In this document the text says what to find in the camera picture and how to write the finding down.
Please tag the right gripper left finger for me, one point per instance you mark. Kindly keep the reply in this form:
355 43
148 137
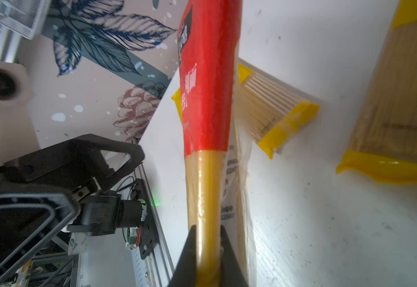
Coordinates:
185 271

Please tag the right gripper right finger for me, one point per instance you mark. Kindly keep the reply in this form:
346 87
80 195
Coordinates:
230 271

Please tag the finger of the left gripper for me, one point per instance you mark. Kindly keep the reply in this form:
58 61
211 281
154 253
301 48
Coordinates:
74 163
30 216

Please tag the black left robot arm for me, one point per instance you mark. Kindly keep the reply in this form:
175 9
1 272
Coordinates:
100 211

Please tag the yellow pasta bag lower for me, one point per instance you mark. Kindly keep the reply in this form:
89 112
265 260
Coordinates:
274 113

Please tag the yellow pasta bag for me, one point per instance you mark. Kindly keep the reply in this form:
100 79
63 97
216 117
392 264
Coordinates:
274 113
383 145

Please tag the yellow pasta bag upper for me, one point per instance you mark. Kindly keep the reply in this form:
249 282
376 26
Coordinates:
383 145

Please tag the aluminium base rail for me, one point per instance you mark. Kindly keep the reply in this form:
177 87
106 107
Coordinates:
153 266

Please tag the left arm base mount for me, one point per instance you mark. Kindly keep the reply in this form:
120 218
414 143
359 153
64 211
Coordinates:
145 222

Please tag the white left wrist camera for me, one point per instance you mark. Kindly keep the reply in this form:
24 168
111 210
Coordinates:
15 85

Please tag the white wire mesh basket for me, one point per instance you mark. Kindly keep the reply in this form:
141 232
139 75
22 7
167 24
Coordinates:
25 18

